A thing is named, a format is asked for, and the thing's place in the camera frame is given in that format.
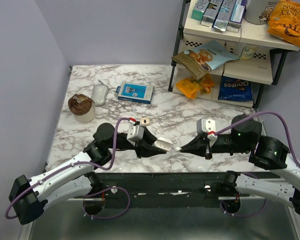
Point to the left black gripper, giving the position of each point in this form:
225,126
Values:
144,148

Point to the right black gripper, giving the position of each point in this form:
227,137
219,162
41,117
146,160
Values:
198,146

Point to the white earbud charging case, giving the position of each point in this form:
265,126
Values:
163,144

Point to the beige earbud charging case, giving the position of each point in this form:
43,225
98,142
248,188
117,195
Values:
144,121

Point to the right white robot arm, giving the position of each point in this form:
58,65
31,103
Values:
244,136

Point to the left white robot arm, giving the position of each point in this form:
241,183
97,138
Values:
30,197

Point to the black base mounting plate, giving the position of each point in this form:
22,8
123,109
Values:
158,190

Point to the orange snack bag lower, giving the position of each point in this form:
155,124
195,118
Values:
192,88

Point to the blue Harry's razor box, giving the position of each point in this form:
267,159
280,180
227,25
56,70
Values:
134,92

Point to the blue Doritos bag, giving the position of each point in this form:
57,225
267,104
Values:
235,90

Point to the gold blue snack bag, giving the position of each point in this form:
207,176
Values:
203,59

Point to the teal toothpaste box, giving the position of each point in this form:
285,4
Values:
199,9

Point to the orange kettle chips bag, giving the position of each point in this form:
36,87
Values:
284,22

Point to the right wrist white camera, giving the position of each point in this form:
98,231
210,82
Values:
205,126

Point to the wrist white camera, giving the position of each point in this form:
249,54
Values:
205,126
135,131

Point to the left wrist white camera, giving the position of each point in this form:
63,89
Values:
135,131

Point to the black frame shelf rack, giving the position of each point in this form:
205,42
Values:
265,66

